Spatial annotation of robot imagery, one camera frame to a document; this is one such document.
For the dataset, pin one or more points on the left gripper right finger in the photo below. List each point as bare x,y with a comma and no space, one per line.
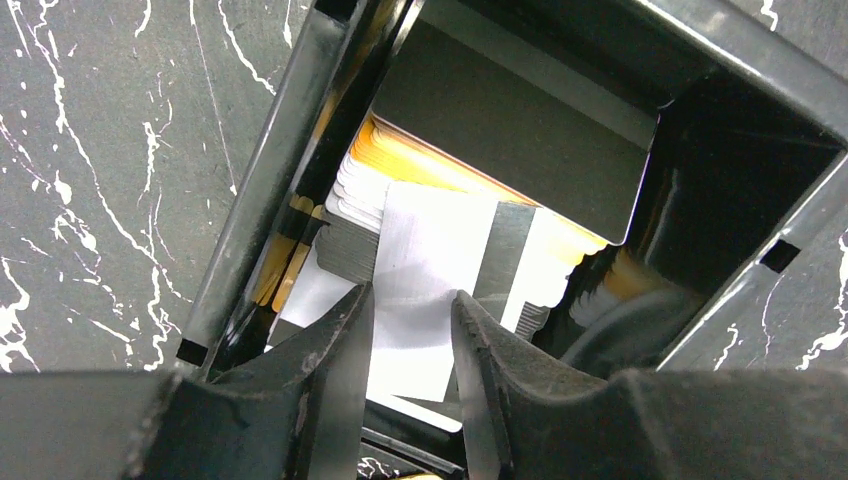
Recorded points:
525,415

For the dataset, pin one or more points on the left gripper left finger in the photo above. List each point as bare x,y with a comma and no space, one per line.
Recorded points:
294,412

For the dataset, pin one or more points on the white magnetic stripe card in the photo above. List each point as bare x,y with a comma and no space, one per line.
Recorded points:
434,243

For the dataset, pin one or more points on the black card tray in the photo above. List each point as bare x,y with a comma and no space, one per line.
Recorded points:
746,140

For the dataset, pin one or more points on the grey card in tray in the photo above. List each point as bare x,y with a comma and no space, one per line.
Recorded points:
467,106

